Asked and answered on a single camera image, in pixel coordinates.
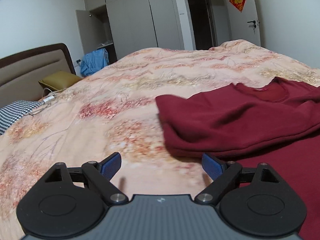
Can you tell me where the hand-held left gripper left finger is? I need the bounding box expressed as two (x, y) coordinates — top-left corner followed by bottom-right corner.
(37, 152), (129, 205)

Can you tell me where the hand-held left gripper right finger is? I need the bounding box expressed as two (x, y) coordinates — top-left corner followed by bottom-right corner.
(195, 152), (287, 205)

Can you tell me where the dark red shirt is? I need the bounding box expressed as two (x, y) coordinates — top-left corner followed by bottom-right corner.
(155, 76), (320, 159)

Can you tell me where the floral peach blanket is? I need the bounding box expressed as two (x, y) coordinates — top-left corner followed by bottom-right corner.
(0, 39), (320, 240)

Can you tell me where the red cloth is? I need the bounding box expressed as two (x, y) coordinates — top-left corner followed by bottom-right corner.
(220, 132), (320, 240)

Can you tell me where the yellow pillow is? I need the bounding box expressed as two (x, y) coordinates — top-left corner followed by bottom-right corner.
(38, 71), (82, 92)

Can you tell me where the blue cloth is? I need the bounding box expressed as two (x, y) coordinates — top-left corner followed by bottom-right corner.
(80, 48), (109, 77)

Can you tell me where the houndstooth pillow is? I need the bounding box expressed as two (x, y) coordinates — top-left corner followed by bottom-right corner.
(0, 100), (43, 135)

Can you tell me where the brown padded headboard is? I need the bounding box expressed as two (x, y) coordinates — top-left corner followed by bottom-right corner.
(0, 43), (77, 109)

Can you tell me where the white room door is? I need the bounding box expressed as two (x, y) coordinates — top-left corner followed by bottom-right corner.
(220, 0), (262, 48)

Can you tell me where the grey wardrobe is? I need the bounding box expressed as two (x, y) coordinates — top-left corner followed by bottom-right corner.
(76, 0), (185, 64)

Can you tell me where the white charger cable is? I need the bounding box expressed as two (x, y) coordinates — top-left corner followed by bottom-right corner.
(29, 87), (58, 117)

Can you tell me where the black door handle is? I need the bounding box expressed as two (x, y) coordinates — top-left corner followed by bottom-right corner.
(247, 20), (260, 34)

